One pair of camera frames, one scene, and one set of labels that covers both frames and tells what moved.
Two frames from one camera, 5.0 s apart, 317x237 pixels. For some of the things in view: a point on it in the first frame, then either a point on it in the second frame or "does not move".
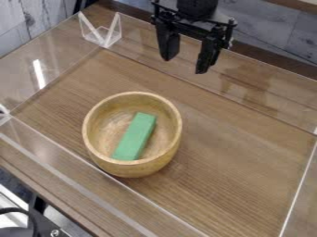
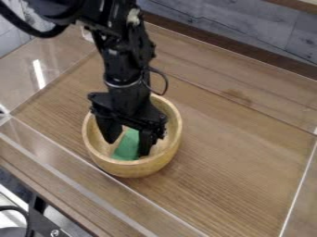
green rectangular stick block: (131, 144) does not move
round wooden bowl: (105, 123) does not move
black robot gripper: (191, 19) to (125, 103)
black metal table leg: (41, 225) does not move
